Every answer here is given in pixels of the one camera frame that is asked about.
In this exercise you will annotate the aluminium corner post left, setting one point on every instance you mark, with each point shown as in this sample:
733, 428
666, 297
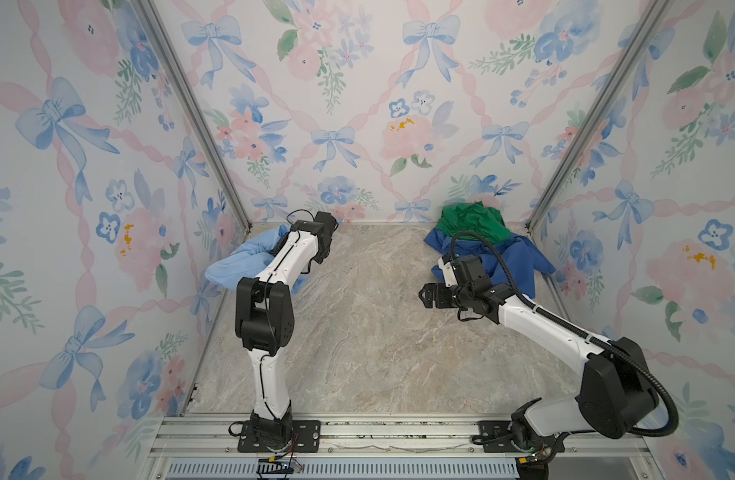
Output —
163, 47

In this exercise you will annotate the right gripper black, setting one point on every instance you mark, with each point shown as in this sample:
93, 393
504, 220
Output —
438, 289

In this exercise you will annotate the green cloth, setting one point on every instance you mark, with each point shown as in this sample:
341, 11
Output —
475, 217

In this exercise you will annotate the dark blue cloth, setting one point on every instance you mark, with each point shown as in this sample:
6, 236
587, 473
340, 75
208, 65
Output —
522, 257

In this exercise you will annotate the aluminium corner post right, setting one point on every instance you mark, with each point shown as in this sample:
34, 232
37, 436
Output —
643, 32

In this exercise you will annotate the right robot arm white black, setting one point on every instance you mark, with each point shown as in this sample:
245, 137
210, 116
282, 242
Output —
617, 395

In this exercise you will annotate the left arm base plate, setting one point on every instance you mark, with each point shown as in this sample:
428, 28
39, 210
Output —
297, 436

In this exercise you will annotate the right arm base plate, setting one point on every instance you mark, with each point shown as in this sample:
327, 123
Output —
500, 436

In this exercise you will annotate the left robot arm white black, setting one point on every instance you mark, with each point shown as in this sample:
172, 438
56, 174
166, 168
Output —
264, 321

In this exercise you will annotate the light blue shirt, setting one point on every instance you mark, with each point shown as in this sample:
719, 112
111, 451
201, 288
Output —
244, 261

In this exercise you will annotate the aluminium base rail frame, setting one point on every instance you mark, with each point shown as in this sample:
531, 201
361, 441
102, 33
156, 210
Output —
385, 446

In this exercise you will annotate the aluminium corner post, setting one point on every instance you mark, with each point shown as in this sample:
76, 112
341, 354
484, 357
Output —
163, 47
643, 32

